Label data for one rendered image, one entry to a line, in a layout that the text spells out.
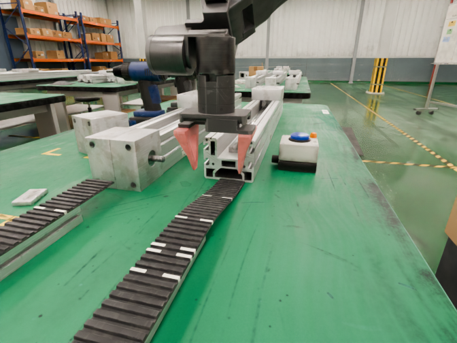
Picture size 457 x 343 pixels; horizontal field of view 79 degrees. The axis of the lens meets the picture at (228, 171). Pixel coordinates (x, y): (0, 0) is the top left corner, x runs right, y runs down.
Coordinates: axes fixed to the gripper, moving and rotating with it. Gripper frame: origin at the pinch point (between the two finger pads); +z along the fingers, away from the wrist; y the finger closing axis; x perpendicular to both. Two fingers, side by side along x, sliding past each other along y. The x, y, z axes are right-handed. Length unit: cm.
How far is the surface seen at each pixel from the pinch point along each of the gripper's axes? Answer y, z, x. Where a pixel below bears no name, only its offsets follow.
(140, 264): 2.0, 2.2, 22.6
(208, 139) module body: 3.5, -2.4, -7.2
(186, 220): 0.5, 2.3, 13.8
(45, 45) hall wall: 1028, -77, -1062
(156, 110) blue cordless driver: 32, -1, -43
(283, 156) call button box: -10.7, 2.2, -14.7
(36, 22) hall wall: 1029, -163, -1040
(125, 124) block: 30.2, -1.2, -21.9
